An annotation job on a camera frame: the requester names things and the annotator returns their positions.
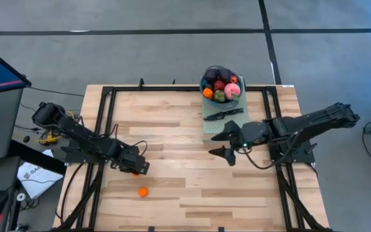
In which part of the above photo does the black aluminium table frame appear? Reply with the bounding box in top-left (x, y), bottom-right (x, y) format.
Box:
top-left (53, 84), bottom-right (334, 232)

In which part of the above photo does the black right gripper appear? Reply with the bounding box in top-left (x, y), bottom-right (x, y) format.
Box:
top-left (208, 120), bottom-right (272, 167)

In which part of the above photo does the white printed booklet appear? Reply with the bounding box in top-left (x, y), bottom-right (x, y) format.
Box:
top-left (17, 149), bottom-right (64, 200)

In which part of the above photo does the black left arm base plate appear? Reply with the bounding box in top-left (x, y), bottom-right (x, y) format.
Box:
top-left (61, 144), bottom-right (112, 164)

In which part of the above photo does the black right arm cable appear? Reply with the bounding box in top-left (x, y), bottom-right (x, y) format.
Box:
top-left (236, 133), bottom-right (300, 171)

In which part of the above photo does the yellow cable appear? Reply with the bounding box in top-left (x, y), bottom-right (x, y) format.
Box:
top-left (38, 110), bottom-right (77, 146)

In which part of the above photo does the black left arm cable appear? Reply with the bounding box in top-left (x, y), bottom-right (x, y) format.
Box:
top-left (106, 123), bottom-right (149, 158)

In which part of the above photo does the black desk beam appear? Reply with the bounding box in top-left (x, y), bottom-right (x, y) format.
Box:
top-left (8, 141), bottom-right (67, 177)

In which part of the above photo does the pink peach with leaf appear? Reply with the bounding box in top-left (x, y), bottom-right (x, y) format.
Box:
top-left (223, 82), bottom-right (242, 103)

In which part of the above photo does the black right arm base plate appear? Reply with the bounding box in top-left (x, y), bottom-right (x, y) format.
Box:
top-left (269, 141), bottom-right (316, 164)

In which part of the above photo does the black knife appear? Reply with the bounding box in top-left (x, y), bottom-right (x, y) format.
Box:
top-left (204, 108), bottom-right (245, 122)

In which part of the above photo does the thin black monitor cable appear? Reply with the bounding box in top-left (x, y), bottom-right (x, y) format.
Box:
top-left (27, 86), bottom-right (85, 98)

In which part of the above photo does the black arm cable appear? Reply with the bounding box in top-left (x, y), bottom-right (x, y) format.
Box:
top-left (236, 133), bottom-right (300, 171)
top-left (106, 123), bottom-right (149, 158)

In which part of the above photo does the blue collapsible bowl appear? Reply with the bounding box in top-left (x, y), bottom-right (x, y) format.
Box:
top-left (199, 65), bottom-right (245, 110)

